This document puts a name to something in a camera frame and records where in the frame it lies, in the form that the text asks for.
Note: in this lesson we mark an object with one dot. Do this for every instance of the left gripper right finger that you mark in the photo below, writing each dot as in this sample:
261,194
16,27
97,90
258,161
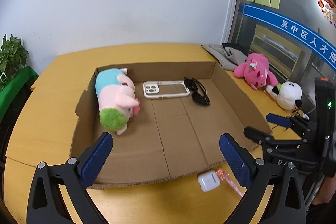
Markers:
286,203

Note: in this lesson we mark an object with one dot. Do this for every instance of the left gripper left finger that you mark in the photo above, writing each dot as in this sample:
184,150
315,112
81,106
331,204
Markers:
46,203

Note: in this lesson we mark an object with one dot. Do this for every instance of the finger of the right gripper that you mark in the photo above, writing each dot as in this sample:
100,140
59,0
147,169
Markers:
295,122
269,141

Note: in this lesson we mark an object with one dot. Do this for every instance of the black sunglasses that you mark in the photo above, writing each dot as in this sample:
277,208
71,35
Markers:
198,91

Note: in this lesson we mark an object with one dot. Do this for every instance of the clear white phone case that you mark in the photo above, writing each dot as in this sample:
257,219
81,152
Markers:
165,90

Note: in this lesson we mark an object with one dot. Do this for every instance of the pink teal plush pig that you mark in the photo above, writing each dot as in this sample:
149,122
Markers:
116,99

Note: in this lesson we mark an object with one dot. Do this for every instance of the person right hand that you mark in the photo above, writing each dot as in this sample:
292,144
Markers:
326,191

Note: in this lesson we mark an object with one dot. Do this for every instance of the white panda plush toy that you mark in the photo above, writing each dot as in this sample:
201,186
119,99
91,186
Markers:
287,95

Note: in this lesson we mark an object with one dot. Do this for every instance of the pink flat card package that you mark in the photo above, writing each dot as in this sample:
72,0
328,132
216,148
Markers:
224,176

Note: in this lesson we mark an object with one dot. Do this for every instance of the pink plush toy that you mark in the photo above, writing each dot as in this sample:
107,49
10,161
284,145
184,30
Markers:
255,71

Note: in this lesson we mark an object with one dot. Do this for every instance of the white earbuds case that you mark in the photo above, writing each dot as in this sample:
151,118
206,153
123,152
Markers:
209,181

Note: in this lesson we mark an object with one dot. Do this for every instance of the blue banner on glass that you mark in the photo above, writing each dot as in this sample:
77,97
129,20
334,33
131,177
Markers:
309,38

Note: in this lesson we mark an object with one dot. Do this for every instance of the brown cardboard box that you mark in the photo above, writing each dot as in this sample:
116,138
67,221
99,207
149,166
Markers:
172,138

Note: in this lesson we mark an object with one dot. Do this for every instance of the grey folded cloth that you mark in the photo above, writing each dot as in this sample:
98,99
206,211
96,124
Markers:
228,55

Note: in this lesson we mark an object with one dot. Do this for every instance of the green cloth covered stand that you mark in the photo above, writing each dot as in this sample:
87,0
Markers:
9,92

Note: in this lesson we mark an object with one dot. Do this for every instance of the red round window sticker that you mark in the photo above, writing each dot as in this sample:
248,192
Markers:
328,10

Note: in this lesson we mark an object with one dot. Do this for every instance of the yellow sticky notes row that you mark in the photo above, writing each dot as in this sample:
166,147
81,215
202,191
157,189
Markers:
269,3

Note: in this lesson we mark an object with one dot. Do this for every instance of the green potted plant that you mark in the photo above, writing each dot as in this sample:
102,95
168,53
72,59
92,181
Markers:
13,57

